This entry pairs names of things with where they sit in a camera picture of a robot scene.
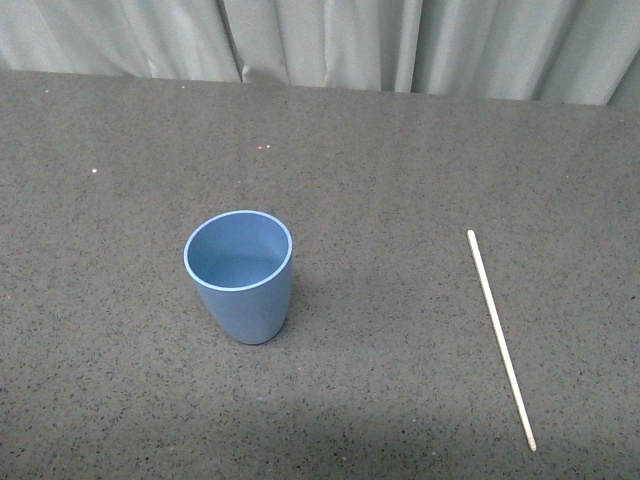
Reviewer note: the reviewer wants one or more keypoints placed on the blue plastic cup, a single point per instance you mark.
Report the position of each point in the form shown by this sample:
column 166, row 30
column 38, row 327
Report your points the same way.
column 241, row 263

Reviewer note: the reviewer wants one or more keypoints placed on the grey-green curtain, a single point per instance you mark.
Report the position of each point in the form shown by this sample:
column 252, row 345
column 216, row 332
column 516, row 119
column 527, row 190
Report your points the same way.
column 580, row 52

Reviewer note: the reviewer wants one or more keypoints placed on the white chopstick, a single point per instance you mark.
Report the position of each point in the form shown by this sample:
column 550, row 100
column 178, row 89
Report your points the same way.
column 501, row 340

